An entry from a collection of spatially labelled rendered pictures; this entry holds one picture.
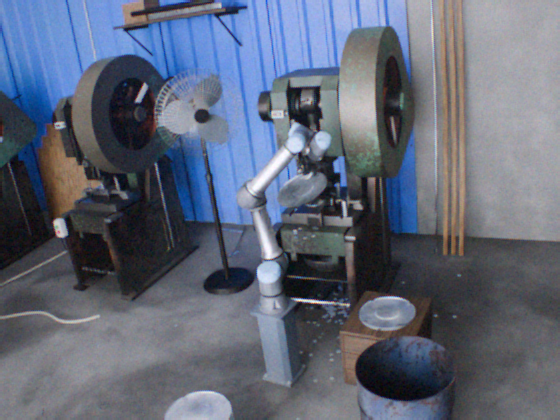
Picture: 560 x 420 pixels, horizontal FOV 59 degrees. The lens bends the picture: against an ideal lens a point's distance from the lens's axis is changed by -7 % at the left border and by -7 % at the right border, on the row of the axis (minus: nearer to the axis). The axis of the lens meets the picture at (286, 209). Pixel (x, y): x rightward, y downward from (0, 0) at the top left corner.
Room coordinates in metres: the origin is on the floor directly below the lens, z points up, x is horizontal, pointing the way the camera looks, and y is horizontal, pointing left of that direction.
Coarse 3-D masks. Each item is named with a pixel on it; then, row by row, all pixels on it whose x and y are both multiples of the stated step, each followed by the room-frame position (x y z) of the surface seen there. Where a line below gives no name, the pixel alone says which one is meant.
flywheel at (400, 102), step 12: (396, 72) 3.03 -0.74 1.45; (384, 84) 2.91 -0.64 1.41; (396, 84) 3.05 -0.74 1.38; (384, 96) 2.73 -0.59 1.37; (396, 96) 2.70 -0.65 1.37; (384, 108) 2.72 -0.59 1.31; (396, 108) 2.69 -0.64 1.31; (396, 120) 3.01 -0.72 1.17; (396, 132) 2.97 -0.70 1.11; (396, 144) 2.87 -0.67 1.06
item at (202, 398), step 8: (200, 392) 1.83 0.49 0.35; (208, 392) 1.82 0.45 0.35; (176, 400) 1.78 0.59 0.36; (192, 400) 1.78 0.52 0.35; (200, 400) 1.78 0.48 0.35; (208, 400) 1.77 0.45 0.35; (216, 400) 1.76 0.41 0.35; (176, 408) 1.74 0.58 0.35; (184, 408) 1.73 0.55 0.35; (192, 408) 1.72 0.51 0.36; (200, 408) 1.72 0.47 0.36; (208, 408) 1.71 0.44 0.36; (216, 408) 1.71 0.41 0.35; (224, 408) 1.71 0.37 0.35; (168, 416) 1.69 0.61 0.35; (176, 416) 1.69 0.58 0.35; (184, 416) 1.68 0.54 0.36; (192, 416) 1.67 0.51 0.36; (200, 416) 1.67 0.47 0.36; (208, 416) 1.66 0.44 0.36; (216, 416) 1.66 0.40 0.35; (224, 416) 1.66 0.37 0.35
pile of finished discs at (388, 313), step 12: (384, 300) 2.37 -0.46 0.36; (396, 300) 2.36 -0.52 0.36; (360, 312) 2.29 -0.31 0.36; (372, 312) 2.28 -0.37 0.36; (384, 312) 2.25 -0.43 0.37; (396, 312) 2.23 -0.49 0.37; (408, 312) 2.23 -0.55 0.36; (372, 324) 2.17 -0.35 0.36; (384, 324) 2.15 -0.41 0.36; (396, 324) 2.14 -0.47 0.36; (408, 324) 2.14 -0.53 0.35
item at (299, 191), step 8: (296, 176) 2.56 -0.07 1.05; (320, 176) 2.63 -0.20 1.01; (288, 184) 2.56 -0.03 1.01; (296, 184) 2.59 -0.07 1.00; (304, 184) 2.63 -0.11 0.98; (312, 184) 2.65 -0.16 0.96; (320, 184) 2.67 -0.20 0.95; (280, 192) 2.58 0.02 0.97; (288, 192) 2.61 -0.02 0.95; (296, 192) 2.65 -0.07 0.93; (304, 192) 2.68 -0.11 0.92; (312, 192) 2.69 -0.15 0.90; (320, 192) 2.73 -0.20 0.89; (280, 200) 2.63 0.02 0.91; (288, 200) 2.66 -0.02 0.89; (296, 200) 2.68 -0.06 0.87; (304, 200) 2.71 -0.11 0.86
